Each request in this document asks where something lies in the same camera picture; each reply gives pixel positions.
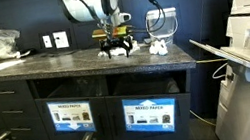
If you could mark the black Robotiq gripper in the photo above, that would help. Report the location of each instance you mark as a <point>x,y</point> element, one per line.
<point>115,41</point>

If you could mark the large white paper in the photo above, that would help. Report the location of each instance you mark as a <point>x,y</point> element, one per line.
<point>118,51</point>

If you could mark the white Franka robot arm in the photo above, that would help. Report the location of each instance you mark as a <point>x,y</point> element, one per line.
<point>87,3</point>

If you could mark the crumpled white paper ball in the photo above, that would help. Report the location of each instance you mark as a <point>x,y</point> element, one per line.
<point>158,48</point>

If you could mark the clear bucket with white lid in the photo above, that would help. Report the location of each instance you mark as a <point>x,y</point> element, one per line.
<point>161,23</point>

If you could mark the white power outlet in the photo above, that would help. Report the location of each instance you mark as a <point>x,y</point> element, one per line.
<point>63,41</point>

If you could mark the blue label with up arrow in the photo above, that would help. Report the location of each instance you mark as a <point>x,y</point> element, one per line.
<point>150,115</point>

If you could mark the blue label with down arrow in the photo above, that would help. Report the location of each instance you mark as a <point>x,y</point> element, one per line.
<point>71,117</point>

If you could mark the clear plastic bag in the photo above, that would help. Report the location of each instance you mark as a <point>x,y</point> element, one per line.
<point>2,42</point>

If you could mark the white wall plate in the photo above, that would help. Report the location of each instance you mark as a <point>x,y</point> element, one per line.
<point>47,41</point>

